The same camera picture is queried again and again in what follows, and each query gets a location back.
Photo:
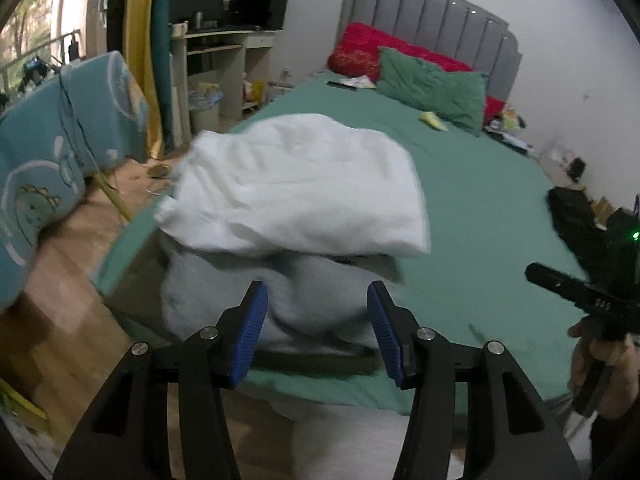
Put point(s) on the yellow curtain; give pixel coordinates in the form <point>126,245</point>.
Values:
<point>142,60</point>

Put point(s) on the white waste bin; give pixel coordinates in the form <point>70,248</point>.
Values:
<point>205,115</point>

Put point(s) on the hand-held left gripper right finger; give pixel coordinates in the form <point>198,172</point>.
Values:
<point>385,335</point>

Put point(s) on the person's right hand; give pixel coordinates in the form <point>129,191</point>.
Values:
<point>622,375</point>

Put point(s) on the person's right forearm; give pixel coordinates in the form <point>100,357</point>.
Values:
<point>617,445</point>

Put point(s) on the light grey garment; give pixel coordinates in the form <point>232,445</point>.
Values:
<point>300,300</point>

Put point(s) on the printed paper sheet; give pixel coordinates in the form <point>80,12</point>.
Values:
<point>362,81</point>

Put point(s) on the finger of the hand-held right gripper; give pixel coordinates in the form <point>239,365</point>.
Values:
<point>555,280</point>

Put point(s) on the blue printed blanket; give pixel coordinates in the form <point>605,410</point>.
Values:
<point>40,150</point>

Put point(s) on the green bed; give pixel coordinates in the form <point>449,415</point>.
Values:
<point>475,200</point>

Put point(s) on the white shirt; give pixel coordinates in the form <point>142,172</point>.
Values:
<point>300,180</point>

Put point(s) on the yellow pole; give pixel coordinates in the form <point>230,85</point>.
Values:
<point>114,197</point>

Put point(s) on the white cup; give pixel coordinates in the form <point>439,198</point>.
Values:
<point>180,29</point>

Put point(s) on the large black box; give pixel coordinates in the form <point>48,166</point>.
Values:
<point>260,2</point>

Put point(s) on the teal curtain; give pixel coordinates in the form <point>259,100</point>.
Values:
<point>175,10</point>

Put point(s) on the black bag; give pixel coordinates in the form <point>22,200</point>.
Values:
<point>575,225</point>

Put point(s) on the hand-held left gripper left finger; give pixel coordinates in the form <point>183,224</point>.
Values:
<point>247,335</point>

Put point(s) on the red pillow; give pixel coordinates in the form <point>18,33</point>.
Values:
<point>365,50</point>

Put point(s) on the dark remote control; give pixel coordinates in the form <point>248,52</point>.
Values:
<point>342,85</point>

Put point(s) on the grey padded headboard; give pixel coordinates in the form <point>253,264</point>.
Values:
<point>450,20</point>

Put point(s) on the white desk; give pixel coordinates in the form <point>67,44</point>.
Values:
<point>225,67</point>

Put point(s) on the bedside clutter pile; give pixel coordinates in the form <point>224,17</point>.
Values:
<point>507,127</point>

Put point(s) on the green pillow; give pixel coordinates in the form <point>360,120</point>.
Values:
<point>430,85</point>

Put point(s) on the small yellow packet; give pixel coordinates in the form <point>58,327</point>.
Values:
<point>434,120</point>

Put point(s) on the black monitor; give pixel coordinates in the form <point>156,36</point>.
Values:
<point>197,0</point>

